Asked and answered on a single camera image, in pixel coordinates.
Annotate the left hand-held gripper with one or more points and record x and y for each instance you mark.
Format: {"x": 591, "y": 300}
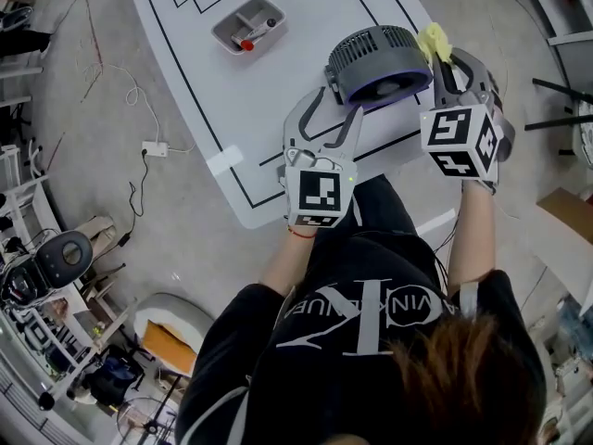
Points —
{"x": 319, "y": 197}

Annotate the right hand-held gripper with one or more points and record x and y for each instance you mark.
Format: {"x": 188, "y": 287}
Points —
{"x": 458, "y": 137}

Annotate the yellow wiping cloth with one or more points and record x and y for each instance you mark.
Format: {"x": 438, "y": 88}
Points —
{"x": 435, "y": 42}

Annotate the grey purple fan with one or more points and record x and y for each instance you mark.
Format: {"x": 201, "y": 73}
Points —
{"x": 370, "y": 58}

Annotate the person's right forearm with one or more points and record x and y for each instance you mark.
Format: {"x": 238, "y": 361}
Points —
{"x": 472, "y": 239}

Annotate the person's left forearm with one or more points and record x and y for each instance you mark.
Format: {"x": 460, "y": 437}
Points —
{"x": 289, "y": 262}

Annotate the person's black trousers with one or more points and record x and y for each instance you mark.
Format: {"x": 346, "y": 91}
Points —
{"x": 380, "y": 211}

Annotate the white marker with black cap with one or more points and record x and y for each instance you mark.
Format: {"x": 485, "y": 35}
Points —
{"x": 261, "y": 28}

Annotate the white shelf unit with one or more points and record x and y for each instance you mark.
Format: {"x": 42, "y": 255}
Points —
{"x": 556, "y": 3}

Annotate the white organizer tray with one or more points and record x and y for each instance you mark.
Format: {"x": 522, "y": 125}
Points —
{"x": 227, "y": 35}

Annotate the cardboard box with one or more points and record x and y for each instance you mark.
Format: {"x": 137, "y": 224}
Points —
{"x": 565, "y": 216}

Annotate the square white power strip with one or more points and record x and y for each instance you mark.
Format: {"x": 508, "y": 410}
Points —
{"x": 155, "y": 149}

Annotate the white bin with orange bag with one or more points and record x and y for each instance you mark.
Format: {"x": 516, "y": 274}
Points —
{"x": 185, "y": 308}

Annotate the black power adapter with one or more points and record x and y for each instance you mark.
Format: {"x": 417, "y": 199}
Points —
{"x": 124, "y": 239}

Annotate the person's black printed T-shirt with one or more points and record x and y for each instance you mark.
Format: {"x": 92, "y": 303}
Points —
{"x": 333, "y": 364}

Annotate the beige cloth bag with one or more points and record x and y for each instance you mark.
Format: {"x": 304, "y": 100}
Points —
{"x": 95, "y": 234}

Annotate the grey black round-top appliance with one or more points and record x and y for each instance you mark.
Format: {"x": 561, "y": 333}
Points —
{"x": 60, "y": 258}

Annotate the white metal rack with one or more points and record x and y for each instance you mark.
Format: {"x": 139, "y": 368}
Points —
{"x": 21, "y": 188}

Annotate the blue backpack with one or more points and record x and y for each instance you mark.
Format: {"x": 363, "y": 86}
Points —
{"x": 113, "y": 376}

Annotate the black metal frame chair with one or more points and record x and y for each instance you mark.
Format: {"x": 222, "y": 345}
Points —
{"x": 556, "y": 88}

